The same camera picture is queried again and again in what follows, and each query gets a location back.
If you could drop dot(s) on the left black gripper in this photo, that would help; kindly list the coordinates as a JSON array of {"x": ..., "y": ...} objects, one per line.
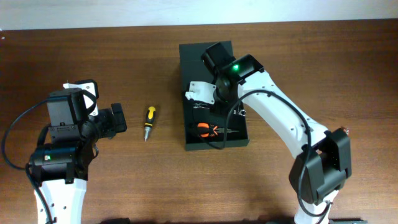
[{"x": 118, "y": 116}]

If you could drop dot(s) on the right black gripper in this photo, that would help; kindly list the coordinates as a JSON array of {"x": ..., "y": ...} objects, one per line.
[{"x": 202, "y": 107}]

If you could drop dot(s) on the orange black needle-nose pliers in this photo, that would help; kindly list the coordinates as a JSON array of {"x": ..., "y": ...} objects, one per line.
[{"x": 206, "y": 130}]

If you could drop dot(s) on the silver ratchet wrench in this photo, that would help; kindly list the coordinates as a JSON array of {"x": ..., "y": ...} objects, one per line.
[{"x": 238, "y": 111}]

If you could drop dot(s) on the yellow black screwdriver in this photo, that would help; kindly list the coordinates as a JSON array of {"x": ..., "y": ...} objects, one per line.
[{"x": 149, "y": 121}]

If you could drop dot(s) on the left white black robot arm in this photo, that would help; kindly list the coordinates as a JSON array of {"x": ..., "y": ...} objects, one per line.
[{"x": 58, "y": 168}]

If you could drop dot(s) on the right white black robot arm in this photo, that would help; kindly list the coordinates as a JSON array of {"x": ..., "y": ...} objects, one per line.
[{"x": 322, "y": 157}]

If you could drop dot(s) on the black open box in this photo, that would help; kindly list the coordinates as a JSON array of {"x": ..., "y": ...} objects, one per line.
[{"x": 192, "y": 68}]

